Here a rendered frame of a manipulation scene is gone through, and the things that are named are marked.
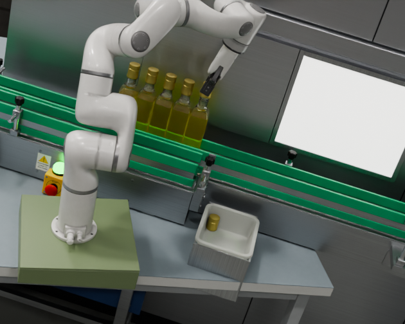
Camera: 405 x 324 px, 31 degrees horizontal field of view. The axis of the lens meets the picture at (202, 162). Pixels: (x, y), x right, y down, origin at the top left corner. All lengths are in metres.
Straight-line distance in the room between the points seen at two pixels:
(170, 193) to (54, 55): 0.63
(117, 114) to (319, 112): 0.77
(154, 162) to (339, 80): 0.63
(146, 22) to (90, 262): 0.64
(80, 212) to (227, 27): 0.63
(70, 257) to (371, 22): 1.12
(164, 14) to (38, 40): 0.75
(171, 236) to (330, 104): 0.65
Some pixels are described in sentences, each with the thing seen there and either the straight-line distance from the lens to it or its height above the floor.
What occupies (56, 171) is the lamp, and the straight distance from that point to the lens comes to 2.27.
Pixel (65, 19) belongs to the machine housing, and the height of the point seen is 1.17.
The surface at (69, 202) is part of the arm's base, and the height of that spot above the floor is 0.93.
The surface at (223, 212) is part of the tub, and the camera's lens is 2.29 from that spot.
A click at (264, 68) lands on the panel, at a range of 2.33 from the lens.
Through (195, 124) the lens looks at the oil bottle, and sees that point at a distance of 2.28.
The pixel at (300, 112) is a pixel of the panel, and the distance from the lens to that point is 2.38.
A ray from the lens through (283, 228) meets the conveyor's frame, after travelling 2.37.
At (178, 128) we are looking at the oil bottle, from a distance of 2.30.
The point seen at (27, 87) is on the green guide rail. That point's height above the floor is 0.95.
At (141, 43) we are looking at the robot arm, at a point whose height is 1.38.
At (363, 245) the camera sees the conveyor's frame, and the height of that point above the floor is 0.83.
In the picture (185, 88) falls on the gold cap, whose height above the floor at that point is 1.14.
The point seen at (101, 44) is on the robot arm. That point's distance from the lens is 1.92.
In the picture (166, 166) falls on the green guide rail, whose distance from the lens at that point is 2.24.
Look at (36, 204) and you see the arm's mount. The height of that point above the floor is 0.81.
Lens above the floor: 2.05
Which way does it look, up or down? 29 degrees down
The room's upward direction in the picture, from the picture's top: 16 degrees clockwise
